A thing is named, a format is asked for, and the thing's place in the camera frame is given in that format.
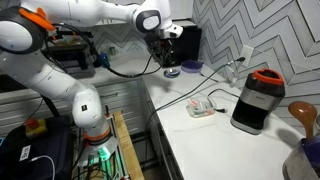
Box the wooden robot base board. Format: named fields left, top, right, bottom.
left=113, top=111, right=145, bottom=180

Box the black toaster oven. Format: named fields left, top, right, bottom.
left=42, top=35, right=95, bottom=79

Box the brown wooden spoon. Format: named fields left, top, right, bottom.
left=288, top=101, right=317, bottom=140

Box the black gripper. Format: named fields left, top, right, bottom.
left=144, top=33, right=173, bottom=65

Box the grey speckled utensil crock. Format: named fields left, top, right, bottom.
left=282, top=136, right=320, bottom=180

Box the small metal bowl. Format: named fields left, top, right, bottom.
left=163, top=68, right=180, bottom=78

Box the black power cable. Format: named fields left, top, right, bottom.
left=143, top=56, right=247, bottom=168

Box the dark blue translucent lid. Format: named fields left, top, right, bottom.
left=181, top=60, right=203, bottom=73

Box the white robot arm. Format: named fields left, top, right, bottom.
left=0, top=0, right=183, bottom=150

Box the black bag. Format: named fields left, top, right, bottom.
left=0, top=116, right=73, bottom=180

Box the yellow emergency stop button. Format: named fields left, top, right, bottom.
left=25, top=118, right=47, bottom=139

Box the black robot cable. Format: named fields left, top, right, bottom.
left=49, top=22, right=174, bottom=79

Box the black silver blender base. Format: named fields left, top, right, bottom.
left=230, top=68, right=285, bottom=135

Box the black microwave oven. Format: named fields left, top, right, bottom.
left=162, top=20, right=202, bottom=67

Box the white wall outlet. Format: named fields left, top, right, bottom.
left=240, top=45, right=254, bottom=67

